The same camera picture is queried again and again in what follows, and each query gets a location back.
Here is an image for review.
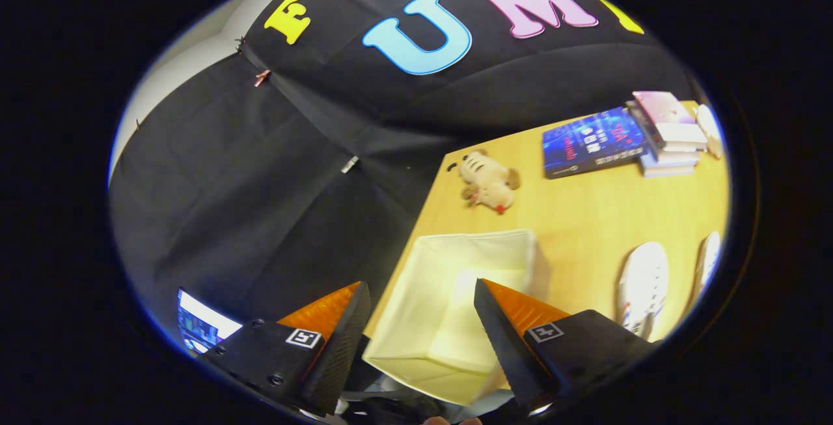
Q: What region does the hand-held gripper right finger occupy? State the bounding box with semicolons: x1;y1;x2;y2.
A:
473;278;655;413

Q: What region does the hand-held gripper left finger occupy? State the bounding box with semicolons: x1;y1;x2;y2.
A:
198;281;372;416

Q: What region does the cream fabric storage box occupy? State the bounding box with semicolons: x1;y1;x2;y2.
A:
362;229;538;406

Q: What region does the white striped canvas shoe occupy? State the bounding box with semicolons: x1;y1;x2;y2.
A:
617;241;670;338
691;231;722;305

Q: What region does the lit computer monitor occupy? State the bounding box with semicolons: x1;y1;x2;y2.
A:
177;289;243;355

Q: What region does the tan plush dog toy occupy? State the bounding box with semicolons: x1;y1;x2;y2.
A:
446;149;521;215

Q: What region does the dark blue book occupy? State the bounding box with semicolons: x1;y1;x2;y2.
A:
542;107;648;180

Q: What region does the pale blue book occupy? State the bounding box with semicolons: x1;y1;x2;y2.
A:
640;148;702;178

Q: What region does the white book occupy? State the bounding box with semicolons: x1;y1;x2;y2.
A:
654;122;708;152

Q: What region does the pink cover book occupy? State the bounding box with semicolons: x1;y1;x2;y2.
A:
633;90;697;128

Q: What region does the white plush toy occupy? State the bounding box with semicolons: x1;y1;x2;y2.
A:
695;104;724;159

